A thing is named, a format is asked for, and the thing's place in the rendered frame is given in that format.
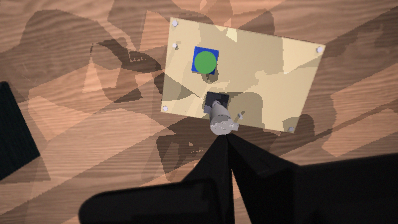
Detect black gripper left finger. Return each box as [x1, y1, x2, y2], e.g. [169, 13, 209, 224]
[78, 134, 235, 224]

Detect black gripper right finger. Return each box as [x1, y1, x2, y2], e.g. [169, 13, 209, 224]
[226, 133, 398, 224]

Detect beige board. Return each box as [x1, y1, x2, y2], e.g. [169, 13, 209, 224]
[161, 17, 326, 135]

